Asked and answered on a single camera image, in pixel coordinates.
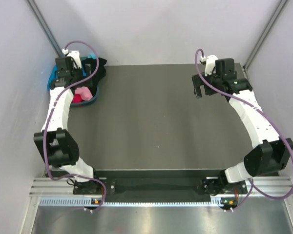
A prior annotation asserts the blue t shirt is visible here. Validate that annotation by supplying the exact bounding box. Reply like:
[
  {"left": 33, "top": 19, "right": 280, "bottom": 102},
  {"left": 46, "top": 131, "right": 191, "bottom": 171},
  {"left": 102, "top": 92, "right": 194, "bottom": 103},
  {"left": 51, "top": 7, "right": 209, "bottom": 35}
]
[{"left": 88, "top": 53, "right": 96, "bottom": 59}]

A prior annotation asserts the red t shirt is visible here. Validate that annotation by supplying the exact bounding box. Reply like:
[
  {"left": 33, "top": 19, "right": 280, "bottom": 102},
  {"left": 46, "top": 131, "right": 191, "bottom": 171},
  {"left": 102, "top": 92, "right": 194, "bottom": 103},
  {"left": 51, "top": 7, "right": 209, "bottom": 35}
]
[{"left": 72, "top": 94, "right": 83, "bottom": 103}]

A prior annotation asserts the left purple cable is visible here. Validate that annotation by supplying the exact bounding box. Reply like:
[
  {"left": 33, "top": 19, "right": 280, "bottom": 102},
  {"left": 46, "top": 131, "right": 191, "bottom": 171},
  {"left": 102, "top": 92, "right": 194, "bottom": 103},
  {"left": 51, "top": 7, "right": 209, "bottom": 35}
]
[{"left": 43, "top": 40, "right": 106, "bottom": 213}]

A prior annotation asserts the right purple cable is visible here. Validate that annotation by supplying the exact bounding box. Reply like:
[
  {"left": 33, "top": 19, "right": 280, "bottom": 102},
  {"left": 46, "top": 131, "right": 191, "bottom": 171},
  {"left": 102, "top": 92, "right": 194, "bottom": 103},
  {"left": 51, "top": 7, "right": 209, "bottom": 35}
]
[{"left": 194, "top": 48, "right": 293, "bottom": 212}]

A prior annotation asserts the blue laundry basket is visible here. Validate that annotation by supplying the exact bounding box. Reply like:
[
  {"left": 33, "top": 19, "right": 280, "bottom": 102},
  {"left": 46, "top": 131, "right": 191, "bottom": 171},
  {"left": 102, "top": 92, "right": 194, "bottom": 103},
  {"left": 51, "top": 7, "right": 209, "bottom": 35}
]
[{"left": 46, "top": 55, "right": 100, "bottom": 109}]

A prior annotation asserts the black t shirt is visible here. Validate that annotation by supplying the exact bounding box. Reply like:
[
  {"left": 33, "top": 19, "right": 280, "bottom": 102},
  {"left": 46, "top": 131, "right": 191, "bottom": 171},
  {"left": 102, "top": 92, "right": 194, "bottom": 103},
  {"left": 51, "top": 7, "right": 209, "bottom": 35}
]
[{"left": 82, "top": 58, "right": 107, "bottom": 96}]

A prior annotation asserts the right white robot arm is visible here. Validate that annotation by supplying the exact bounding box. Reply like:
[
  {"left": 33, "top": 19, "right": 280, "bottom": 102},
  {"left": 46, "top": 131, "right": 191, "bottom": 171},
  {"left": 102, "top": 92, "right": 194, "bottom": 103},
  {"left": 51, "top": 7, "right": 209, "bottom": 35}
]
[{"left": 192, "top": 55, "right": 293, "bottom": 193}]

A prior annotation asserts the purple cable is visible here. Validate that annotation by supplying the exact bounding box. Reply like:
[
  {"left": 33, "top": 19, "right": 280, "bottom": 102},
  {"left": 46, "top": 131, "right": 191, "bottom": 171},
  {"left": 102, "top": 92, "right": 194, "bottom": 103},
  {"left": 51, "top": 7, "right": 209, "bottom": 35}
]
[
  {"left": 194, "top": 48, "right": 293, "bottom": 212},
  {"left": 43, "top": 40, "right": 106, "bottom": 213}
]

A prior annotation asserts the grey slotted cable duct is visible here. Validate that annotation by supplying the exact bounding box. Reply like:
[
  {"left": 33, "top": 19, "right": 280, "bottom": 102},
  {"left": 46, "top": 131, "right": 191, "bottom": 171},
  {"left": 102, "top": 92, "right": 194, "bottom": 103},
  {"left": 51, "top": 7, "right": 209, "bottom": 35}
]
[{"left": 40, "top": 197, "right": 234, "bottom": 207}]

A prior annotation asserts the aluminium rail frame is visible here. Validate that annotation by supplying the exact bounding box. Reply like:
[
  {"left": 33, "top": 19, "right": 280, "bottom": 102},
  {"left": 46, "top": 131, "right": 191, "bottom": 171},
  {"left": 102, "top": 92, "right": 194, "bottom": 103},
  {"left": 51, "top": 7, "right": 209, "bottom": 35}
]
[{"left": 20, "top": 178, "right": 293, "bottom": 234}]

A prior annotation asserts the pink t shirt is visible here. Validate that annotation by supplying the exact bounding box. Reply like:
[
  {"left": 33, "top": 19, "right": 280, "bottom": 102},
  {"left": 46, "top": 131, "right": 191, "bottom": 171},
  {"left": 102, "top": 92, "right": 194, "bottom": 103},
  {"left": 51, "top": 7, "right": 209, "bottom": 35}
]
[{"left": 75, "top": 87, "right": 93, "bottom": 101}]

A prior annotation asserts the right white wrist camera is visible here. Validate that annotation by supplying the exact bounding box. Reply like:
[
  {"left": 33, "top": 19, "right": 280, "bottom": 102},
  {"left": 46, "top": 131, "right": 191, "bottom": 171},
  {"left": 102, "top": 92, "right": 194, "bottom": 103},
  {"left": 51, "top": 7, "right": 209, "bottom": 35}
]
[{"left": 200, "top": 55, "right": 218, "bottom": 76}]

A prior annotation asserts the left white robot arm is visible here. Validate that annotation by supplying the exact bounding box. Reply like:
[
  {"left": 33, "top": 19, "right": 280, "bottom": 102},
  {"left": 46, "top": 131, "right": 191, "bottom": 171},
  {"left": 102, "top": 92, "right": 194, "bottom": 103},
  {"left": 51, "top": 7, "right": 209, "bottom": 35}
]
[{"left": 33, "top": 51, "right": 101, "bottom": 195}]

